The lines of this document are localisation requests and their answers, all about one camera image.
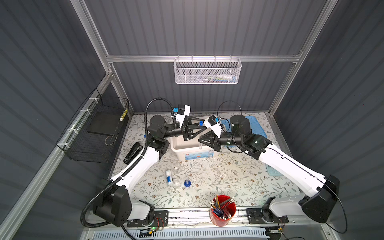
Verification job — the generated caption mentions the white blue small bottle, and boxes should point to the white blue small bottle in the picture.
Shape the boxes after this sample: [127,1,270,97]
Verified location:
[166,170,173,186]

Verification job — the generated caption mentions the clear glass flask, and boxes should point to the clear glass flask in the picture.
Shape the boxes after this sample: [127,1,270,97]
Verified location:
[171,162,182,175]

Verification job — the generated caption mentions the black stapler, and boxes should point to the black stapler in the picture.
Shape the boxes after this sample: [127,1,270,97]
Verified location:
[123,142,143,165]

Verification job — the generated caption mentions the red pencil cup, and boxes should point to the red pencil cup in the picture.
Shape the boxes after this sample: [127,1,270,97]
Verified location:
[209,195,237,227]

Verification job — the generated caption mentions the blue bottle cap piece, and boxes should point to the blue bottle cap piece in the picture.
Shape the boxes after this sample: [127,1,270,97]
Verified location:
[184,180,192,188]

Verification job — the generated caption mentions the black wire side basket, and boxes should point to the black wire side basket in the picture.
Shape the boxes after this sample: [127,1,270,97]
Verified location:
[57,90,130,164]

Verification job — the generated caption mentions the white wire wall basket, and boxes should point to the white wire wall basket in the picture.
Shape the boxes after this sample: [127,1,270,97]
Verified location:
[173,57,242,85]

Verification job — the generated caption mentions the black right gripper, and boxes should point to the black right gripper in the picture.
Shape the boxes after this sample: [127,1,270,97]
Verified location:
[197,130,241,152]

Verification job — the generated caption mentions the yellow item in basket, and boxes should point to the yellow item in basket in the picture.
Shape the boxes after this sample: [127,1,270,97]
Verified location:
[120,109,128,122]

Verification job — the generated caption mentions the teal calculator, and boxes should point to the teal calculator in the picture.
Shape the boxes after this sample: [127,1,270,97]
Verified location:
[266,165,282,177]

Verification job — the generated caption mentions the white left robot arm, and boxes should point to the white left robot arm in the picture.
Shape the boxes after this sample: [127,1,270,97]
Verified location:
[80,105,208,228]

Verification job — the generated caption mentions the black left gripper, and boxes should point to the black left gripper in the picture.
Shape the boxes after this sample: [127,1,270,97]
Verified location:
[161,116,205,143]

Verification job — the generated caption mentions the white plastic storage bin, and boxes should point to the white plastic storage bin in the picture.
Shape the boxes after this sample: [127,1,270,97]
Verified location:
[169,129,219,161]

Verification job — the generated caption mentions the blue plastic bin lid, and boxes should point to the blue plastic bin lid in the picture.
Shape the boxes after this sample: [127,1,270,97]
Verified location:
[219,115,269,148]

